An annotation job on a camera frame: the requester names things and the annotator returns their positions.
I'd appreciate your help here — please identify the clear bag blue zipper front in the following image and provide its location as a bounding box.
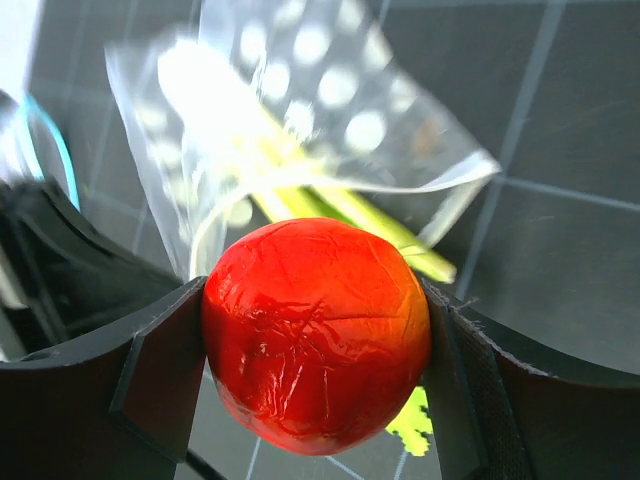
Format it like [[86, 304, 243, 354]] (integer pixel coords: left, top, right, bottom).
[[1, 90, 80, 210]]

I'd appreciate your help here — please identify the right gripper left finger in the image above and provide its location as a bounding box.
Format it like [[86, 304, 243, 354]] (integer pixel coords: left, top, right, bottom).
[[1, 278, 205, 479]]

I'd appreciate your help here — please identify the green celery stalk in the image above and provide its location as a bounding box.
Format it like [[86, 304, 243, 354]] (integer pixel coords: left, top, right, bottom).
[[252, 108, 457, 457]]

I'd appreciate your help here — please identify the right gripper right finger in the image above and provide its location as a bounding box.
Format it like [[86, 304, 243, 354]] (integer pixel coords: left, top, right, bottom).
[[422, 282, 639, 479]]

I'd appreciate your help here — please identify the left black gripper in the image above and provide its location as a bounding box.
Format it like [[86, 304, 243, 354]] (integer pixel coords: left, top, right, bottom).
[[1, 181, 180, 350]]

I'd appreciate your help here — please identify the red tomato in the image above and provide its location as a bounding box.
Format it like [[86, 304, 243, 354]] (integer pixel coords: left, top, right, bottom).
[[201, 218, 432, 456]]

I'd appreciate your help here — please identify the clear polka dot zip bag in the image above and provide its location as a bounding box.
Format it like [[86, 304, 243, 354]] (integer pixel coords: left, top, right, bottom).
[[105, 1, 500, 279]]

